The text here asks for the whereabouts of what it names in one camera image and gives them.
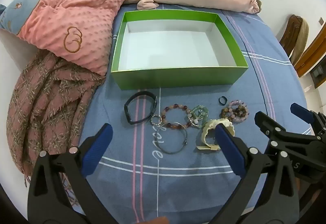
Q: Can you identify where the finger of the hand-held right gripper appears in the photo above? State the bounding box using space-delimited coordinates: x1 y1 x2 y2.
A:
290 103 326 136
255 111 319 151

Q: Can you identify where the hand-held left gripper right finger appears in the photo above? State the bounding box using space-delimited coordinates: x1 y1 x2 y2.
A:
215 124 300 224

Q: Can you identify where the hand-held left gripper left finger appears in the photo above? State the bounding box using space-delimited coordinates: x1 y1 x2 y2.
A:
27 123 114 224

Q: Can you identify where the cream wrist watch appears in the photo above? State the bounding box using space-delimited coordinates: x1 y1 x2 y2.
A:
196 118 235 152

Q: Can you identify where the brown bead bracelet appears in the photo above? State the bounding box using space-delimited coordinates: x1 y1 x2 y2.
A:
221 105 249 122

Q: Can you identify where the black watch band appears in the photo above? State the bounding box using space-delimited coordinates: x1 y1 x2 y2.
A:
124 91 157 125

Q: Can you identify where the red agate bead bracelet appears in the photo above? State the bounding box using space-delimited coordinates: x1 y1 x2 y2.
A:
160 103 195 129

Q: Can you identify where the green cardboard box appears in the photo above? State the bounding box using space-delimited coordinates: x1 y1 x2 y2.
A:
110 9 249 90

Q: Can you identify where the silver bangle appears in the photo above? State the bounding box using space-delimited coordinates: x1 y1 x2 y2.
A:
156 122 188 155

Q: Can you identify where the wooden cabinet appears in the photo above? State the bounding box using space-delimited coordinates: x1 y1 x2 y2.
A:
294 28 326 89

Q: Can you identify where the blue plaid bed sheet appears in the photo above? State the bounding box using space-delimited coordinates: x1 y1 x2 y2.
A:
69 2 310 224

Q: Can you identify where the brown pink knit scarf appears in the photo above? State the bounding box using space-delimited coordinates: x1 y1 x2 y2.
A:
6 49 106 208

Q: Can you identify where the wooden chair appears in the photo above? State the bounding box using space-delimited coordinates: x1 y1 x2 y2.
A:
279 14 303 57

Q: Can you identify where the pink dotted plush blanket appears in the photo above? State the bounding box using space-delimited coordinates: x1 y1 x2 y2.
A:
0 0 153 77

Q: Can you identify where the pink bead bracelet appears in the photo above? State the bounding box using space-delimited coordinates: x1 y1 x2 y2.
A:
228 100 249 122

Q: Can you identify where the green bead bracelet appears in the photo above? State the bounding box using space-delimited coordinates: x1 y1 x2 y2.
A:
188 105 210 128

